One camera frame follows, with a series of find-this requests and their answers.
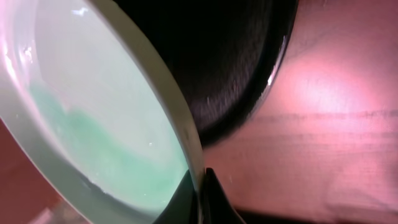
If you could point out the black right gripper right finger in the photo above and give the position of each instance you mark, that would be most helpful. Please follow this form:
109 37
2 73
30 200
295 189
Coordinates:
215 204

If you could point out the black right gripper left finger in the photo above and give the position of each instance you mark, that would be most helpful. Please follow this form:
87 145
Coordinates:
183 206

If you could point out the black round tray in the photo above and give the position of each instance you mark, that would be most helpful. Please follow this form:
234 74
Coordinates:
220 52

